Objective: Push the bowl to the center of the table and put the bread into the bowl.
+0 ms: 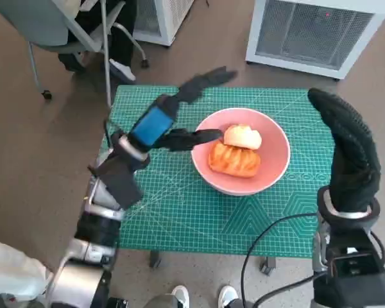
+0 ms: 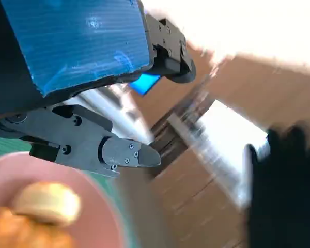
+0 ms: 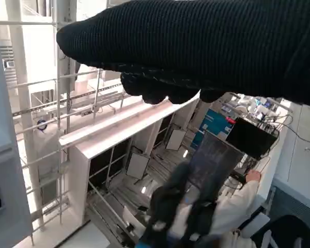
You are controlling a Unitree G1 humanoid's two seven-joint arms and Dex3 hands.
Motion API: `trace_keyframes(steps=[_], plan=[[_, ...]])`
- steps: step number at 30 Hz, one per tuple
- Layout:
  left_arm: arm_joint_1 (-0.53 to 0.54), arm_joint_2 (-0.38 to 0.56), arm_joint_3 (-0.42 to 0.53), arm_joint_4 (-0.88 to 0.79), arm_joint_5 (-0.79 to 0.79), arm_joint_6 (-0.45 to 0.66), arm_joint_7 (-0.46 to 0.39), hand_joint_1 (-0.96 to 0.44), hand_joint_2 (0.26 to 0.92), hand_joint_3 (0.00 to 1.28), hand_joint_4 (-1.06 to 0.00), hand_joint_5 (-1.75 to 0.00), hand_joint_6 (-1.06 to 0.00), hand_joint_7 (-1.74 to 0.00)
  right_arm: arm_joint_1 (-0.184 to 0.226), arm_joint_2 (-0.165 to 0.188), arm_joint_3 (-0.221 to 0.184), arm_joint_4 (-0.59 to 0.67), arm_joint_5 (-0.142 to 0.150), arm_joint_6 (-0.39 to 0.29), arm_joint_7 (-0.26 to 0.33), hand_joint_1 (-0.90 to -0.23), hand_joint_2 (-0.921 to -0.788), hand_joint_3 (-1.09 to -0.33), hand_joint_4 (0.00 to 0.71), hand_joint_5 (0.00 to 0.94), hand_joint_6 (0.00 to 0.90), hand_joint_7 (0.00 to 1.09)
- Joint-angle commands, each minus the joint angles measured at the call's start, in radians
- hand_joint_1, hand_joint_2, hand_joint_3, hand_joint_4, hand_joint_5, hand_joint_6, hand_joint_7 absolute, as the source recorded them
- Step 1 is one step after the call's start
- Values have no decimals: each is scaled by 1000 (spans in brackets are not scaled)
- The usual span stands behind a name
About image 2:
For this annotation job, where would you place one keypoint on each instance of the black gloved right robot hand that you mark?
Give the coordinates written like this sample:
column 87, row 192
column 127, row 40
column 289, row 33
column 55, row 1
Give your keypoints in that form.
column 286, row 193

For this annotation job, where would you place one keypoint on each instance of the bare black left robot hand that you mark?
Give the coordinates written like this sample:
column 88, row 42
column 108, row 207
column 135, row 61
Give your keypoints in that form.
column 67, row 38

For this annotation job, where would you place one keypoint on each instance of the pink bowl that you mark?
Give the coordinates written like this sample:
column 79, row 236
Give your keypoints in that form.
column 93, row 196

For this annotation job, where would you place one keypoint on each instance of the round toy bread bun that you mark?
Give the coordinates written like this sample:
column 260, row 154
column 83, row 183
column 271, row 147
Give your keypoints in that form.
column 49, row 201

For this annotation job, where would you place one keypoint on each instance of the long orange toy bread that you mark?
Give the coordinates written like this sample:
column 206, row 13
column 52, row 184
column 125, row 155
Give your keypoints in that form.
column 20, row 232

